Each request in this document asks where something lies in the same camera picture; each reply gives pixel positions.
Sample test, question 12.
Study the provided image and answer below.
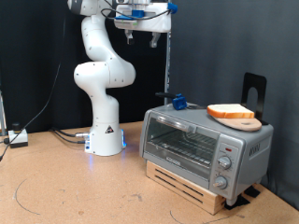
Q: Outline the white power adapter box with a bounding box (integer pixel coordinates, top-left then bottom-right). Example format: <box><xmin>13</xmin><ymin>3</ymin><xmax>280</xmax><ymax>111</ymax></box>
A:
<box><xmin>7</xmin><ymin>122</ymin><xmax>29</xmax><ymax>149</ymax></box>

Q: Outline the vertical aluminium pole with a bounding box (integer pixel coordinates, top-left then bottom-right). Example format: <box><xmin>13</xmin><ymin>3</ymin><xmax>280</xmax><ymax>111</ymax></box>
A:
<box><xmin>164</xmin><ymin>31</ymin><xmax>173</xmax><ymax>105</ymax></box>

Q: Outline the silver toaster oven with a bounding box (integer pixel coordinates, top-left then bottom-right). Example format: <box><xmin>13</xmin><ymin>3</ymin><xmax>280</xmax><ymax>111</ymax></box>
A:
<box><xmin>138</xmin><ymin>103</ymin><xmax>275</xmax><ymax>206</ymax></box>

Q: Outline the silver oven knob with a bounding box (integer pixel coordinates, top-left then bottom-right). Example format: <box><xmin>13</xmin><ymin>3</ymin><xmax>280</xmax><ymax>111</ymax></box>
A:
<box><xmin>217</xmin><ymin>155</ymin><xmax>233</xmax><ymax>171</ymax></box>
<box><xmin>212</xmin><ymin>175</ymin><xmax>229</xmax><ymax>190</ymax></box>

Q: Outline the wooden slatted crate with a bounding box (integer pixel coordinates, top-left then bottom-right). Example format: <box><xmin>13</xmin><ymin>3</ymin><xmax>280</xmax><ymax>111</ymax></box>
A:
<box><xmin>146</xmin><ymin>160</ymin><xmax>227</xmax><ymax>216</ymax></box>

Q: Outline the black metal bookend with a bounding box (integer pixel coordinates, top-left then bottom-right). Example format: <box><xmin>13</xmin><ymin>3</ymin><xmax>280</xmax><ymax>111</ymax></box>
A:
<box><xmin>240</xmin><ymin>72</ymin><xmax>269</xmax><ymax>126</ymax></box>

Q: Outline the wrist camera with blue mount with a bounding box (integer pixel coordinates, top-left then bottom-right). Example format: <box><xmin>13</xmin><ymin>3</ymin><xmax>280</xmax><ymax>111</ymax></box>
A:
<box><xmin>114</xmin><ymin>8</ymin><xmax>157</xmax><ymax>21</ymax></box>

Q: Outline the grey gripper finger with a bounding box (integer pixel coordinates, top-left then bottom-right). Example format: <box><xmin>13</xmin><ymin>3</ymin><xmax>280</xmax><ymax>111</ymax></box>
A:
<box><xmin>124</xmin><ymin>29</ymin><xmax>135</xmax><ymax>46</ymax></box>
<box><xmin>149</xmin><ymin>32</ymin><xmax>162</xmax><ymax>49</ymax></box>

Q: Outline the long black hanging cable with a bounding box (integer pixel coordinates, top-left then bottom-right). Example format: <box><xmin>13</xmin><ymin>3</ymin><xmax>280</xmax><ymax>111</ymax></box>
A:
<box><xmin>0</xmin><ymin>12</ymin><xmax>68</xmax><ymax>162</ymax></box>

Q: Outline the round wooden cutting board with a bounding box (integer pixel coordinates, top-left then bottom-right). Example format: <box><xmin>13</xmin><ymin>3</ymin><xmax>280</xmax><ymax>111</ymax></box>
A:
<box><xmin>211</xmin><ymin>115</ymin><xmax>263</xmax><ymax>133</ymax></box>

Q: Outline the blue cable clip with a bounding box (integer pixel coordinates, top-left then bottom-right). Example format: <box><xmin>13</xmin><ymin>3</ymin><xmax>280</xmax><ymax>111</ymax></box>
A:
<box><xmin>167</xmin><ymin>2</ymin><xmax>178</xmax><ymax>15</ymax></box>

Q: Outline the black foam pad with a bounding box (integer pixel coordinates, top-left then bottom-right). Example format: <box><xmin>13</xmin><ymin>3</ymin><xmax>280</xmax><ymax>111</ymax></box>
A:
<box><xmin>223</xmin><ymin>194</ymin><xmax>251</xmax><ymax>211</ymax></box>
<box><xmin>244</xmin><ymin>185</ymin><xmax>262</xmax><ymax>199</ymax></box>

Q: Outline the black camera cable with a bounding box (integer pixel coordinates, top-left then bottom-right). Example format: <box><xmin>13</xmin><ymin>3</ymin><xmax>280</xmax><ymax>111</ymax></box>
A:
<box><xmin>100</xmin><ymin>7</ymin><xmax>172</xmax><ymax>21</ymax></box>

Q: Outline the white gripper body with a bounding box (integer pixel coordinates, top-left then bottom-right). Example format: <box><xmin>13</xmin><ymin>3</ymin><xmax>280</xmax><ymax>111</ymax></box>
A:
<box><xmin>115</xmin><ymin>0</ymin><xmax>173</xmax><ymax>34</ymax></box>

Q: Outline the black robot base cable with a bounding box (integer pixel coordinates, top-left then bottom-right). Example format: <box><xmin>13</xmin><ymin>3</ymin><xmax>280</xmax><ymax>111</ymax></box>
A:
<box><xmin>53</xmin><ymin>132</ymin><xmax>88</xmax><ymax>145</ymax></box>
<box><xmin>50</xmin><ymin>126</ymin><xmax>92</xmax><ymax>138</ymax></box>

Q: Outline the slice of white bread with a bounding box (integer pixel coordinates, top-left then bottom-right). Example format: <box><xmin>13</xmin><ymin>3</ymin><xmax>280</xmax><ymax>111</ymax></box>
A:
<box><xmin>206</xmin><ymin>104</ymin><xmax>255</xmax><ymax>119</ymax></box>

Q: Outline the thin aluminium frame post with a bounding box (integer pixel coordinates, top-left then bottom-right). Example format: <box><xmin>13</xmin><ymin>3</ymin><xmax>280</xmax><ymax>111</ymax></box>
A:
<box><xmin>0</xmin><ymin>91</ymin><xmax>7</xmax><ymax>137</ymax></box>

